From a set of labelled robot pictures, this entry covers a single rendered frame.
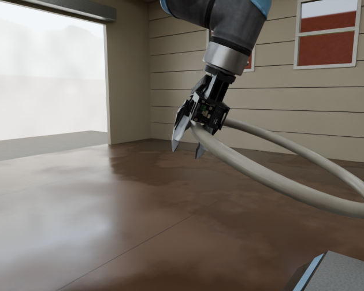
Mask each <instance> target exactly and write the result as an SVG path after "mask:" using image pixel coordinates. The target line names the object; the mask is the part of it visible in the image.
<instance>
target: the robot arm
mask: <svg viewBox="0 0 364 291"><path fill-rule="evenodd" d="M160 3H161V6H162V8H163V10H164V11H165V12H166V13H167V14H170V15H172V16H173V17H175V18H178V19H182V20H185V21H188V22H190V23H193V24H196V25H198V26H201V27H204V28H206V29H209V30H211V31H213V34H212V36H211V39H210V41H209V44H208V47H207V49H206V52H205V55H204V57H203V62H205V63H207V65H205V68H204V71H206V72H208V73H211V75H210V76H209V75H208V74H206V75H205V76H204V77H203V78H202V79H201V80H200V81H199V82H198V83H197V84H196V85H195V86H194V87H193V88H192V91H191V94H190V97H191V99H190V100H187V99H186V100H185V102H184V104H183V105H182V106H181V107H180V108H179V110H178V112H177V114H176V119H175V123H174V130H173V136H172V151H173V152H175V150H176V148H177V147H178V145H179V141H180V140H181V139H182V138H183V134H184V132H185V131H186V130H187V129H188V128H189V127H190V126H191V121H192V120H193V121H195V122H200V123H202V124H204V125H202V126H203V127H204V128H205V129H206V130H207V131H208V132H209V133H210V134H211V135H214V134H215V133H216V131H218V129H219V130H221V128H222V126H223V124H224V121H225V119H226V117H227V115H228V112H229V110H230V107H228V106H227V105H226V104H225V103H224V102H223V98H224V96H225V94H226V91H227V89H228V87H229V84H232V83H233V82H235V79H236V76H235V75H238V76H241V75H242V73H243V70H244V68H245V67H246V66H248V64H249V62H248V59H249V57H250V55H251V52H252V50H253V48H254V46H255V43H256V41H257V39H258V36H259V34H260V32H261V29H262V27H263V25H264V22H265V20H267V18H268V17H267V16H268V12H269V10H270V7H271V5H272V0H160ZM225 113H226V114H225ZM224 114H225V117H224V119H223V121H222V124H221V120H222V118H223V116H224ZM205 151H208V150H207V149H206V148H204V146H203V145H201V143H200V142H199V145H198V147H197V149H196V154H195V159H198V158H199V157H200V156H201V155H202V154H203V153H204V152H205Z"/></svg>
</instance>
